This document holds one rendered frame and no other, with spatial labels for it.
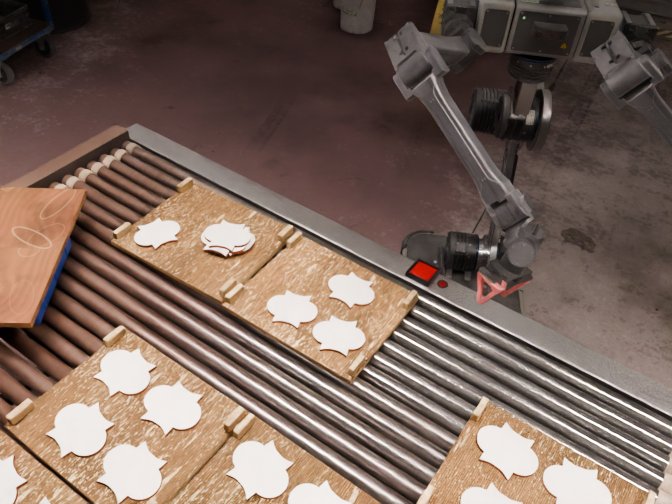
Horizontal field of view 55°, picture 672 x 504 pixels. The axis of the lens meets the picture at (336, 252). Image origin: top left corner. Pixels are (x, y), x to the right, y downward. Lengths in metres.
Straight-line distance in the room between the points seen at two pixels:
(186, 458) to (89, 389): 0.30
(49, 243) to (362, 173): 2.27
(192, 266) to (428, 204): 2.00
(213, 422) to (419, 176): 2.54
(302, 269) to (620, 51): 0.96
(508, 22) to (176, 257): 1.16
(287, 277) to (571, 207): 2.35
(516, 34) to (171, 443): 1.43
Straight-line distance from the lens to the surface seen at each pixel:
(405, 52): 1.52
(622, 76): 1.58
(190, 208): 2.03
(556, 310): 3.22
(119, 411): 1.58
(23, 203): 2.00
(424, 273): 1.86
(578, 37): 2.05
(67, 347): 1.75
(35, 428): 1.61
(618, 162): 4.36
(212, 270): 1.83
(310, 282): 1.79
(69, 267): 1.95
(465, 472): 1.51
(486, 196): 1.45
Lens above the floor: 2.23
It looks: 44 degrees down
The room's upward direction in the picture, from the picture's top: 5 degrees clockwise
